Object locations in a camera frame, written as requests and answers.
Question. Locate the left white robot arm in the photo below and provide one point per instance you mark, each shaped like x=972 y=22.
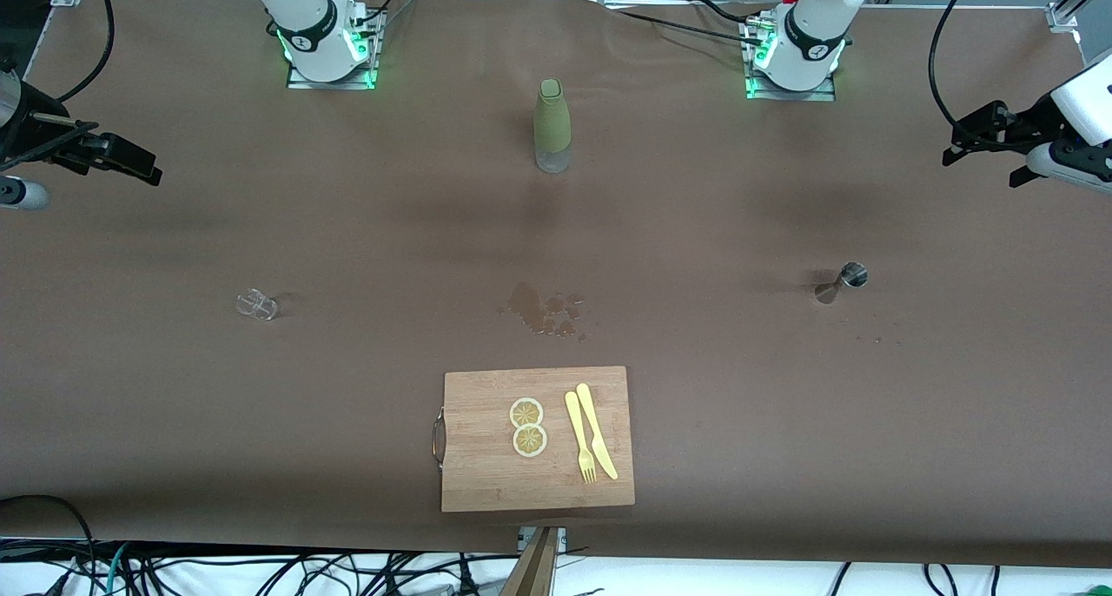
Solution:
x=817 y=23

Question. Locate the yellow plastic knife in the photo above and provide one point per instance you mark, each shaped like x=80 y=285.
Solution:
x=596 y=427

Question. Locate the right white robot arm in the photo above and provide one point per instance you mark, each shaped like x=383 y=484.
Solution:
x=304 y=18

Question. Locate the spilled liquid puddle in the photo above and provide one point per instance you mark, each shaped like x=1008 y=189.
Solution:
x=526 y=305

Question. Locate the brown table mat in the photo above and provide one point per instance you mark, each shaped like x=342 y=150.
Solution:
x=782 y=422

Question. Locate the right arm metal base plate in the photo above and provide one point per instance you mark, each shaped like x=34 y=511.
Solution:
x=334 y=84

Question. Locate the green sleeved glass bottle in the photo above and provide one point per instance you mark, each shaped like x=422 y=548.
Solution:
x=552 y=118

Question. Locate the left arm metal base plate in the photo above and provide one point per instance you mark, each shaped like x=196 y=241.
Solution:
x=790 y=96

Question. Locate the small metal mounting bracket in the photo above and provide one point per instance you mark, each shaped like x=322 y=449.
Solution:
x=524 y=537

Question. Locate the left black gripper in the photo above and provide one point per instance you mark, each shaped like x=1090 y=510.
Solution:
x=1023 y=127

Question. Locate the steel double jigger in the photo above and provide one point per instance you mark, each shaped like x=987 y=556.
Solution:
x=854 y=275

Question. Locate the yellow plastic fork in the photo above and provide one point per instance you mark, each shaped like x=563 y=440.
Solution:
x=577 y=427

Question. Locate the yellow lemon slice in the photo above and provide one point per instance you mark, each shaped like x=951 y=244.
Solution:
x=526 y=413
x=530 y=440

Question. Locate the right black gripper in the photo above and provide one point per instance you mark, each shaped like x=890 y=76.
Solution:
x=33 y=129

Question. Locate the wooden camera post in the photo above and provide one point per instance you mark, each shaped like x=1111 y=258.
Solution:
x=534 y=574

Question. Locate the clear glass measuring cup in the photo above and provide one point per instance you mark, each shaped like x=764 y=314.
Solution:
x=257 y=305

